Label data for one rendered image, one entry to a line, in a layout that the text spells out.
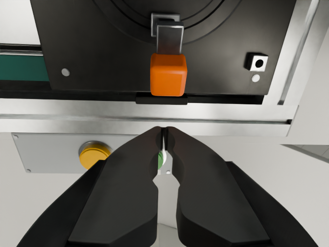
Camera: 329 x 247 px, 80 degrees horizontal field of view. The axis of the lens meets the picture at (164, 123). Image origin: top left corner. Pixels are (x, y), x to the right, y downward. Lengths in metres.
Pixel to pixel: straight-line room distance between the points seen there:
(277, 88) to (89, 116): 0.23
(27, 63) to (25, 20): 0.05
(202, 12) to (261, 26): 0.07
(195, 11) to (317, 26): 0.13
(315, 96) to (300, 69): 0.17
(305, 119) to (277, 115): 0.17
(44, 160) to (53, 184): 0.19
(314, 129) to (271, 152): 0.09
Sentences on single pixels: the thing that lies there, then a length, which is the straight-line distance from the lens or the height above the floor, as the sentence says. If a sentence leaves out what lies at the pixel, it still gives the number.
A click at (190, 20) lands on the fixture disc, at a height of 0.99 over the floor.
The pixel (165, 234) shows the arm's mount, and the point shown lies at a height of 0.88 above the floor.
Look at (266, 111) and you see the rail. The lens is 0.27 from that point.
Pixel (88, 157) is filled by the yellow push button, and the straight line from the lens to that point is 0.28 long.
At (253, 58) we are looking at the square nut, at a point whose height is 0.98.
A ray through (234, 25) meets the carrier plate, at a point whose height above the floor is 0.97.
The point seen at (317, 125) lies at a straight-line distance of 0.47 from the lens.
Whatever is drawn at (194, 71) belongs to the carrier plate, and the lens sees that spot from 0.22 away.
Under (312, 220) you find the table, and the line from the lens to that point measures 0.69.
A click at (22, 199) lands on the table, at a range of 0.57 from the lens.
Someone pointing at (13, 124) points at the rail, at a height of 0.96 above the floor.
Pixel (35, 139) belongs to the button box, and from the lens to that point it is 0.30.
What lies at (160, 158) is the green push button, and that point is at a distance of 0.26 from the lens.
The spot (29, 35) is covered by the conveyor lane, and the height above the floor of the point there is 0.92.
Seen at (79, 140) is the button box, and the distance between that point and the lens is 0.28.
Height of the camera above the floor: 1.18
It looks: 61 degrees down
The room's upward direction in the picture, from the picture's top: 176 degrees clockwise
